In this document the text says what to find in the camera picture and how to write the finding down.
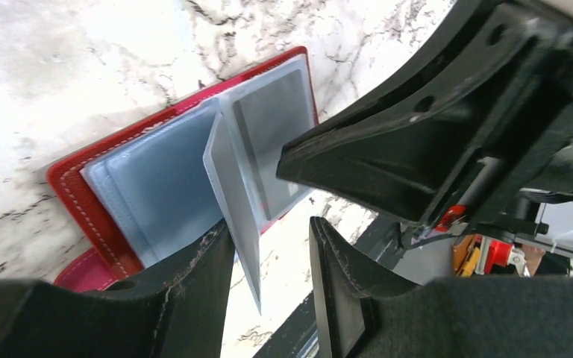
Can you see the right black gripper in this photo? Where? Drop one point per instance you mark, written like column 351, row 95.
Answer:
column 506, row 66

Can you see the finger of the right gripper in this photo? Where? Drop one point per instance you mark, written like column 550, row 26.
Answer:
column 412, row 164

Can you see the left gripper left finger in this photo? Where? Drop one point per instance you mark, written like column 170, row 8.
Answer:
column 175, row 308

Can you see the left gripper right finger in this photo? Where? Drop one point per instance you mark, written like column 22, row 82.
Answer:
column 494, row 316

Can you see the red leather card holder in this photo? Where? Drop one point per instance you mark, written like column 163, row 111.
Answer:
column 150, row 189

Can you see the yellow connector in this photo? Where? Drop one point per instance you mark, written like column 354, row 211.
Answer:
column 466, row 255

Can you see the black mounting base rail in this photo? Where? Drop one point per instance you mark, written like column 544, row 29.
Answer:
column 343, row 315

